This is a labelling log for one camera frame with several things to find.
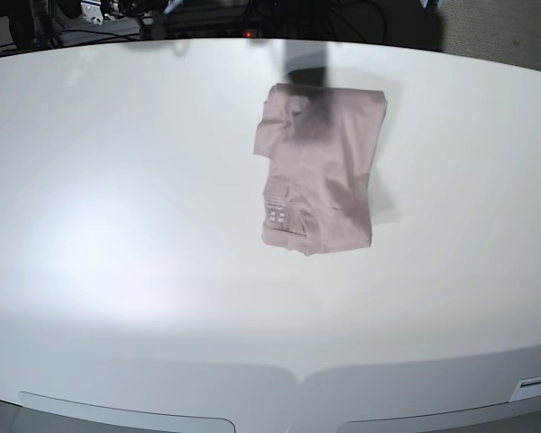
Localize pink T-shirt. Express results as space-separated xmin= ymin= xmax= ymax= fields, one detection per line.
xmin=253 ymin=84 xmax=388 ymax=255

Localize power strip with red light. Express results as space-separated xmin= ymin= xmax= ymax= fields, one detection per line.
xmin=241 ymin=28 xmax=263 ymax=39

